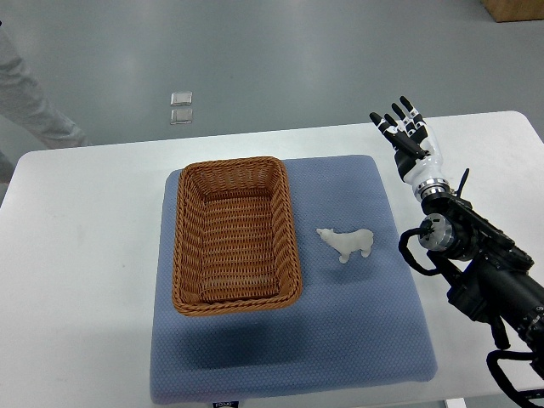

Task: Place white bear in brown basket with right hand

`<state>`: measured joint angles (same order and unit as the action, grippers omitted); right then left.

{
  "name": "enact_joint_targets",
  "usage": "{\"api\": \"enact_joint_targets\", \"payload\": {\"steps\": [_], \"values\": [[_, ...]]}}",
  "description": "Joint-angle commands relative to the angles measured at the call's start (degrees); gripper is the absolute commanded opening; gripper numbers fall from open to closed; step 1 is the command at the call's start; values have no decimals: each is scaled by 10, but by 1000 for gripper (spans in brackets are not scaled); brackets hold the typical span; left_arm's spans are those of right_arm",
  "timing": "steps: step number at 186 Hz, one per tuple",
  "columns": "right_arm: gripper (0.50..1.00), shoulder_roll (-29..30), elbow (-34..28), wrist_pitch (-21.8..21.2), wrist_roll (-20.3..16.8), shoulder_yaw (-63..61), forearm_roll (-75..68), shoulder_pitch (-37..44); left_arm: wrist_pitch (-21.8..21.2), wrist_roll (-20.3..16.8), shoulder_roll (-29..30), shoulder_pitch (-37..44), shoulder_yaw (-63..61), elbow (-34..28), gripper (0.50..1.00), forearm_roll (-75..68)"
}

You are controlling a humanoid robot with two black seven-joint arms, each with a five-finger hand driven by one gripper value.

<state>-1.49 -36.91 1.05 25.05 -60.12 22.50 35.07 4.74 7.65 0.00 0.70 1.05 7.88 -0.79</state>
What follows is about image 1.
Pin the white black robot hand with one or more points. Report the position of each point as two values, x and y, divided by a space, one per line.
416 150

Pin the white bear figurine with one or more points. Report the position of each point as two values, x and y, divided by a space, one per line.
360 241

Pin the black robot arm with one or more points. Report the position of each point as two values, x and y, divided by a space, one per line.
488 277

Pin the brown wicker basket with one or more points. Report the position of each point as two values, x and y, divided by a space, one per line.
235 247

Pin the brown cardboard box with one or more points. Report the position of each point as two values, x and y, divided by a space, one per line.
514 10

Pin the blue quilted mat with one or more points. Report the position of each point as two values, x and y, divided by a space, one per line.
356 324

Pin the lower metal floor plate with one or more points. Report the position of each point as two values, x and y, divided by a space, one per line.
181 116

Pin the metal floor plate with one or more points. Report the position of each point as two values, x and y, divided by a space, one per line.
181 98
181 116

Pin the upper metal floor plate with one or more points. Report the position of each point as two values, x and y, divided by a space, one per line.
181 98

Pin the person in grey trousers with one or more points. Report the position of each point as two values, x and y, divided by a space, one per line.
24 103

